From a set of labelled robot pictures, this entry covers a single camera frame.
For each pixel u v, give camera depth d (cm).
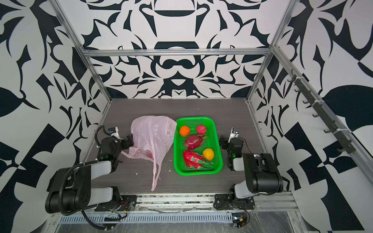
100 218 71
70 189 42
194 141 87
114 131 79
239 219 71
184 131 94
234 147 71
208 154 85
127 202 73
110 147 70
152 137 78
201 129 96
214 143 87
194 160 80
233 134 81
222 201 74
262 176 45
